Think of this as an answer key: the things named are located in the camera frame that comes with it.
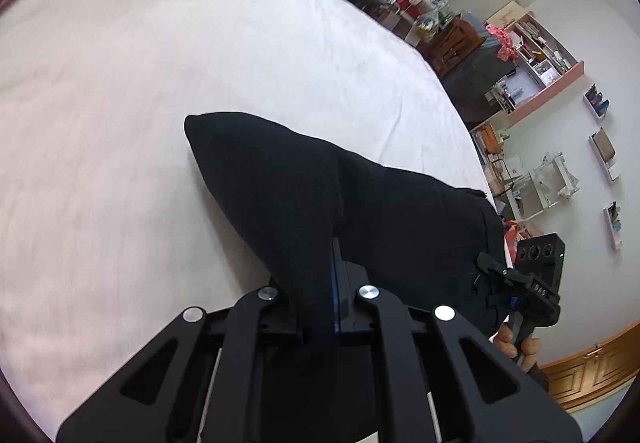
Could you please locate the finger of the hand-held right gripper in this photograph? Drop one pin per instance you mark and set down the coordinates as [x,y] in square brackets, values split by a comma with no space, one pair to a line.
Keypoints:
[514,309]
[500,269]

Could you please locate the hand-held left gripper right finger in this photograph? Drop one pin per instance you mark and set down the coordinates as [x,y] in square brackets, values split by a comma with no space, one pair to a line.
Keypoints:
[335,283]

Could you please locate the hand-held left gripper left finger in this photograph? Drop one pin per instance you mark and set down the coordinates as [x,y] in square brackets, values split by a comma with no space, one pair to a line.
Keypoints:
[285,323]

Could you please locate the black pants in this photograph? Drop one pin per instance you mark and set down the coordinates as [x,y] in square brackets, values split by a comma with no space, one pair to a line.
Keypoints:
[310,183]

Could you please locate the person's right hand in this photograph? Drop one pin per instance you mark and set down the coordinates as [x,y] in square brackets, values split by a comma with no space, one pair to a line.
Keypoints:
[507,340]

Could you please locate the red plastic bag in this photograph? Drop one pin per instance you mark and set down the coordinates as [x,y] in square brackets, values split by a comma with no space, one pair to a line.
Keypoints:
[513,238]

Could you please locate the wooden panelled door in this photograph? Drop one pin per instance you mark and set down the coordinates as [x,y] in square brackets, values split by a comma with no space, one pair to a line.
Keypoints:
[585,373]

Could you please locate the white desk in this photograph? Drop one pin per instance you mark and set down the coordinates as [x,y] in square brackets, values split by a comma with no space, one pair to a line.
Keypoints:
[500,173]

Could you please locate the dark grey cover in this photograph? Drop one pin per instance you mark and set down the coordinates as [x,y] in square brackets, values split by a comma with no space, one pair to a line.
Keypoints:
[475,83]

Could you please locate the red floral cloth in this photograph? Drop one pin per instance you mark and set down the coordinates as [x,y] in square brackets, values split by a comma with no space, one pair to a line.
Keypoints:
[505,43]

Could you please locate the dark wooden nightstand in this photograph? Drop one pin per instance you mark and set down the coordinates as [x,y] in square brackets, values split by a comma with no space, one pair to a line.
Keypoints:
[457,45]

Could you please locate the cardboard box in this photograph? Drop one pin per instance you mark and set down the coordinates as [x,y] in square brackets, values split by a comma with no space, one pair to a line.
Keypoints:
[510,14]

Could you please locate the pink bed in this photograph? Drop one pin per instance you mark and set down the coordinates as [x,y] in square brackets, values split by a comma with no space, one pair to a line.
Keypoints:
[125,123]

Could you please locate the cluttered side table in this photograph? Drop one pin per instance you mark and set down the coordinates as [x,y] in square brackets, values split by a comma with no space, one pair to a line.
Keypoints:
[420,8]

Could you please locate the white wall cube shelf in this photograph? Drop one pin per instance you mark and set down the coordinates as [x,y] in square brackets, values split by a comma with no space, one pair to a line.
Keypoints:
[606,153]
[596,100]
[614,225]

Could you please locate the white frame machine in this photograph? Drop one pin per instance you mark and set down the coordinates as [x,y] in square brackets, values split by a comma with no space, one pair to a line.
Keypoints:
[555,178]

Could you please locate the pink wall shelf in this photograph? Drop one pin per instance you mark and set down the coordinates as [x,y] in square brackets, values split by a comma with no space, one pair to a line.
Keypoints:
[540,73]

